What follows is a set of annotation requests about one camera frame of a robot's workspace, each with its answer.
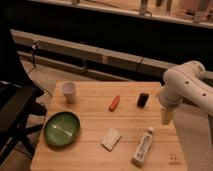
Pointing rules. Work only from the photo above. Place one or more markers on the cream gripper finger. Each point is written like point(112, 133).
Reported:
point(166, 116)

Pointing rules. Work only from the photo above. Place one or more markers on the black office chair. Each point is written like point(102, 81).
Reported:
point(16, 104)

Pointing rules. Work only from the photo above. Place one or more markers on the wooden table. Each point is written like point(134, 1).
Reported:
point(92, 108)

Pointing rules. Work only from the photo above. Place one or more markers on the orange carrot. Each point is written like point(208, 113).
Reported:
point(114, 103)

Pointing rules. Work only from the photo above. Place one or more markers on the green bowl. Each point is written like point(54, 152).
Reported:
point(61, 129)

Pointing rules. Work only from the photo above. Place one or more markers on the white plastic bottle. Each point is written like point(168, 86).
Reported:
point(143, 147)

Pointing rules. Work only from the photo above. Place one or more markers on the white sponge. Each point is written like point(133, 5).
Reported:
point(111, 138)

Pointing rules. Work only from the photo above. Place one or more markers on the white paper cup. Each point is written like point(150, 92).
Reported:
point(68, 89)

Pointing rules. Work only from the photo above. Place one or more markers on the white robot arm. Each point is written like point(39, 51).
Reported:
point(184, 81)

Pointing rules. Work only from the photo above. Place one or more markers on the black eraser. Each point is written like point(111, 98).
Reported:
point(142, 99)

